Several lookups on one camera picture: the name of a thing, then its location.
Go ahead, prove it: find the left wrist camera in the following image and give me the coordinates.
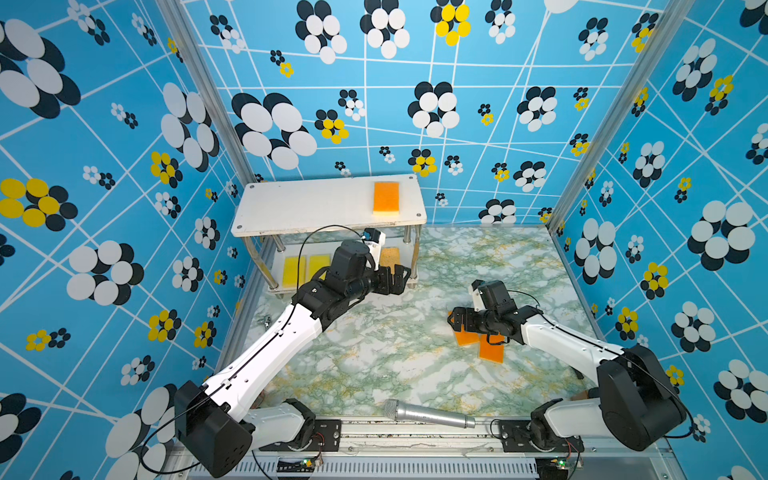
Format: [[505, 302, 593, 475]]
[[362, 228, 386, 270]]

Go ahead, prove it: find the silver microphone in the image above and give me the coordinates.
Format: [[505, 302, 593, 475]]
[[383, 399, 476, 429]]

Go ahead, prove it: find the white two-tier shelf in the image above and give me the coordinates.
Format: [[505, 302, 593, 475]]
[[231, 174, 427, 295]]

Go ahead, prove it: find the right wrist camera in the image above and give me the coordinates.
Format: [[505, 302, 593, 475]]
[[468, 280, 486, 312]]

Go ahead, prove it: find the green circuit board left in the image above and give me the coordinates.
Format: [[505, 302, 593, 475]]
[[276, 456, 323, 474]]

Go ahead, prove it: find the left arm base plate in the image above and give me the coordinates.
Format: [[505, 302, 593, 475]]
[[286, 419, 343, 452]]

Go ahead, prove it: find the yellow sponge back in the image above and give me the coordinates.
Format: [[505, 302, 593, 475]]
[[282, 256, 307, 289]]

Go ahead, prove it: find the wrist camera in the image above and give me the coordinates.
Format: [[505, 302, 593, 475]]
[[362, 228, 386, 270], [468, 280, 486, 312]]

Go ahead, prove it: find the yellow sponge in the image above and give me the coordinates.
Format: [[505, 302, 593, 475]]
[[282, 256, 307, 289], [308, 254, 331, 278]]

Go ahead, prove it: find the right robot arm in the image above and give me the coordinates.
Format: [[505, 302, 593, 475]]
[[447, 280, 689, 451]]

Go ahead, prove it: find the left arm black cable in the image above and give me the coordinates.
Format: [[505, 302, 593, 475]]
[[295, 224, 366, 289]]

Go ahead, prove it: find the orange sponge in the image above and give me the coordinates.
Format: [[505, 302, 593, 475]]
[[372, 182, 400, 216], [478, 335, 506, 364], [454, 330, 480, 347]]

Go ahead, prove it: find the orange sponge front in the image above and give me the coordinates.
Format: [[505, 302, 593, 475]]
[[478, 335, 506, 364]]

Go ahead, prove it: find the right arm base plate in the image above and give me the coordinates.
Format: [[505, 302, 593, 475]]
[[489, 419, 585, 455]]

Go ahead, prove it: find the tan porous sponge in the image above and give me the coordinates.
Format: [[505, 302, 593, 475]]
[[379, 247, 401, 271]]

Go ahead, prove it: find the aluminium front rail frame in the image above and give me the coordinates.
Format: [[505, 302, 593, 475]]
[[168, 417, 685, 479]]

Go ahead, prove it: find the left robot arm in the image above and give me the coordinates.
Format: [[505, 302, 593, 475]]
[[174, 240, 411, 478]]

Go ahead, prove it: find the circuit board right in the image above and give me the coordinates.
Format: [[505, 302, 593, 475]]
[[536, 458, 574, 480]]

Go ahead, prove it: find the orange sponge back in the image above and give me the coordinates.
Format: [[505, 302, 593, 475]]
[[372, 182, 400, 216]]

